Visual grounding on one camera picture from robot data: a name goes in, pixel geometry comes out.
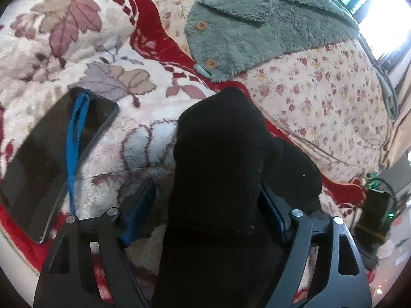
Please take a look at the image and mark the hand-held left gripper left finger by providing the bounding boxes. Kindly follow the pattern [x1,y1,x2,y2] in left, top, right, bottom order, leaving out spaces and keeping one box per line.
[32,176,158,308]

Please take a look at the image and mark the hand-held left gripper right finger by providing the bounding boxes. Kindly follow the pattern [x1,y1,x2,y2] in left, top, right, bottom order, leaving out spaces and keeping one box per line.
[257,184,373,308]

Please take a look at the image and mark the black pants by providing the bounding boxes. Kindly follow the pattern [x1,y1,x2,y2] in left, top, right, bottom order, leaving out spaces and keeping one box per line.
[151,86,323,308]

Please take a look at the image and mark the red white plush blanket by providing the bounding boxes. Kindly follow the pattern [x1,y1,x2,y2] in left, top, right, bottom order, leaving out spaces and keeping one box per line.
[0,0,367,308]

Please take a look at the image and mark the black box device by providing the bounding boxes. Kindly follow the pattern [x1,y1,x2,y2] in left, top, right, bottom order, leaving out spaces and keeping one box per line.
[353,188,399,241]

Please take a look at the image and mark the black smartphone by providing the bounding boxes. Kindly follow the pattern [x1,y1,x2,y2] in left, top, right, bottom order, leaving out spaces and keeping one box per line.
[0,86,120,244]

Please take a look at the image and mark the floral bedsheet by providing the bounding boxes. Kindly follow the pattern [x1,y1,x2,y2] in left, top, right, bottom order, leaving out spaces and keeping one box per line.
[119,0,399,183]

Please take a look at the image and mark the grey-green fleece jacket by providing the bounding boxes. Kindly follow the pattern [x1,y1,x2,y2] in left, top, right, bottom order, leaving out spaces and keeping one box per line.
[184,0,360,84]

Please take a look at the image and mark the window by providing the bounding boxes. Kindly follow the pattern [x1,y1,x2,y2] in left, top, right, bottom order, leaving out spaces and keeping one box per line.
[315,0,411,81]

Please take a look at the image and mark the blue lanyard strap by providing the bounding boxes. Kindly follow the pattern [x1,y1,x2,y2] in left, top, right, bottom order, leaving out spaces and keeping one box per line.
[66,91,92,215]

